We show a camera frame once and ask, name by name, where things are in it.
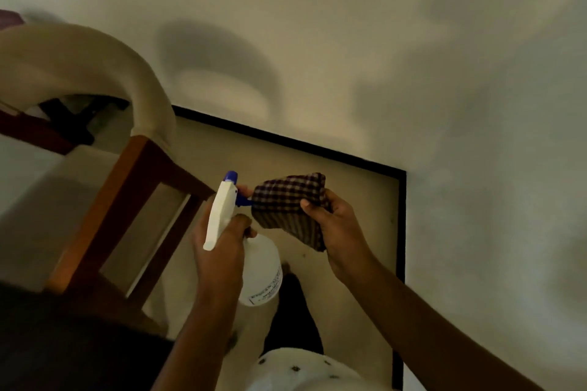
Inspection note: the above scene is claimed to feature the person's right hand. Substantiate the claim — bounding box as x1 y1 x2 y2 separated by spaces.
300 188 378 285

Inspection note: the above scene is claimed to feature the person's left hand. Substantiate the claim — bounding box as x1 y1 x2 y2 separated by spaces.
192 185 257 299

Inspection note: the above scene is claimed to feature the checkered cloth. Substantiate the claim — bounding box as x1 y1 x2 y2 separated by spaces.
251 172 333 252

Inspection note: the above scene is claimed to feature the white spray bottle blue nozzle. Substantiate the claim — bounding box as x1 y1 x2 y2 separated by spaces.
203 171 283 307

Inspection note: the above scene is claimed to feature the person's left forearm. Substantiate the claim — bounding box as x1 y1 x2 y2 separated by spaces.
151 290 239 391

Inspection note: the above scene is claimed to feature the person's right forearm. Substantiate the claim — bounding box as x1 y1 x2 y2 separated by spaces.
346 258 546 391

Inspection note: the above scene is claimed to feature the black baseboard strip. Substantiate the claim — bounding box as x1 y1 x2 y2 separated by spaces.
172 105 408 390

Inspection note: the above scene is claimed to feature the person's black trouser leg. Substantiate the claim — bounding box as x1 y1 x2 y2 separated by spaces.
262 272 324 356

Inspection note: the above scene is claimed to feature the person's white dotted shirt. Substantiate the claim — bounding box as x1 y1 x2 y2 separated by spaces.
245 348 395 391

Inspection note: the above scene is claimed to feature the wooden chair with cream backrest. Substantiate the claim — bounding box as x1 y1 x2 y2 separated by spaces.
0 22 216 336

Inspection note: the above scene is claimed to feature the dark tabletop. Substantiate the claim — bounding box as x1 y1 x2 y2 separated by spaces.
0 280 177 391

